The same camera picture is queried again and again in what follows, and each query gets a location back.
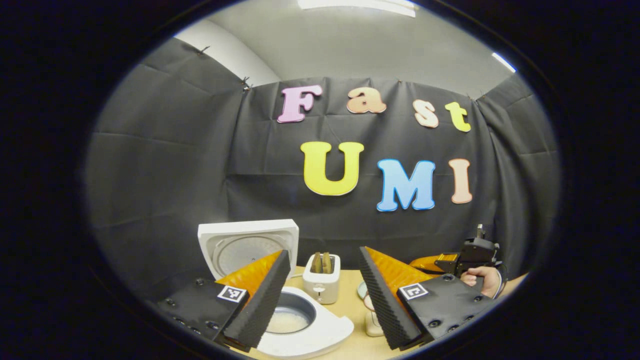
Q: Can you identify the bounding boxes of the brown bread slices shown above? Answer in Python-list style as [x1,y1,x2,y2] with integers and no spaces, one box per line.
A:
[311,251,334,275]

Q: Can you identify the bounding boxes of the clear container of rice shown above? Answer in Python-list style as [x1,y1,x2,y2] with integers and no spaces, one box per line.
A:
[363,294,385,338]

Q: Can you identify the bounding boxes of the white toaster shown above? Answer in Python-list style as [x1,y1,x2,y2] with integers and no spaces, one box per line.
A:
[302,252,342,305]

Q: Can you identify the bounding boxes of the small ceiling light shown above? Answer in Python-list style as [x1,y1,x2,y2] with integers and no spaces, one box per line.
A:
[491,51,517,74]

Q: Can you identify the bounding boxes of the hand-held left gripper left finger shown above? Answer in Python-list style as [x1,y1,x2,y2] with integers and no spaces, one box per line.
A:
[155,249,292,351]

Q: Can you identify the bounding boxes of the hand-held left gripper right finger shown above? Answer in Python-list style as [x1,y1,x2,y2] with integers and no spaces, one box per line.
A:
[358,246,496,351]

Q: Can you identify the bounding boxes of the white rice cooker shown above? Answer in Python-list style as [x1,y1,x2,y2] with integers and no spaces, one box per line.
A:
[197,218,355,359]

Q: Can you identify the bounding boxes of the black backdrop cloth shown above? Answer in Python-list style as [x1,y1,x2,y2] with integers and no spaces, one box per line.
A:
[85,37,561,301]

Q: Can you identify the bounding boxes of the long ceiling light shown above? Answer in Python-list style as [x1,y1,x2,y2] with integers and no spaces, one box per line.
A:
[298,0,417,19]

